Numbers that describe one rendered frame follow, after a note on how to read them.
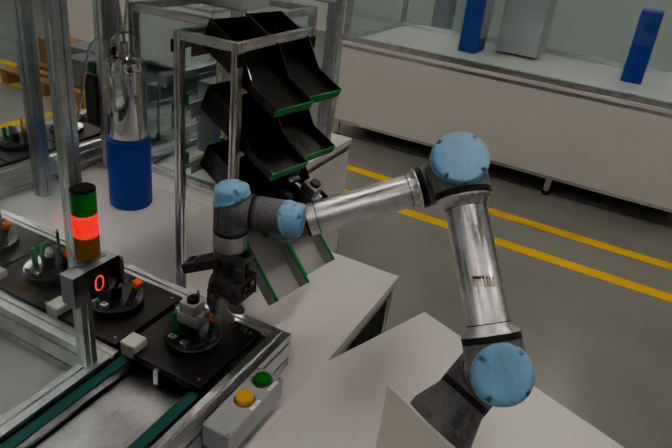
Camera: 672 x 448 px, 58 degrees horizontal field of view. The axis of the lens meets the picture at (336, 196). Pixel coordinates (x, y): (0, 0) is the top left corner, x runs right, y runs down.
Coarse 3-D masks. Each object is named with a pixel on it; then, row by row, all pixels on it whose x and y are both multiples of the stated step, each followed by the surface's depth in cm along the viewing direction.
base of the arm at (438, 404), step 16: (448, 384) 126; (416, 400) 127; (432, 400) 125; (448, 400) 124; (464, 400) 123; (432, 416) 122; (448, 416) 122; (464, 416) 123; (480, 416) 125; (448, 432) 121; (464, 432) 122
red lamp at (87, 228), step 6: (72, 216) 119; (96, 216) 121; (72, 222) 120; (78, 222) 119; (84, 222) 119; (90, 222) 120; (96, 222) 121; (72, 228) 121; (78, 228) 119; (84, 228) 120; (90, 228) 120; (96, 228) 122; (78, 234) 120; (84, 234) 120; (90, 234) 121; (96, 234) 122
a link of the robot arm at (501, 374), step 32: (448, 160) 120; (480, 160) 119; (448, 192) 120; (480, 192) 119; (448, 224) 123; (480, 224) 119; (480, 256) 117; (480, 288) 116; (480, 320) 115; (480, 352) 112; (512, 352) 110; (480, 384) 110; (512, 384) 110
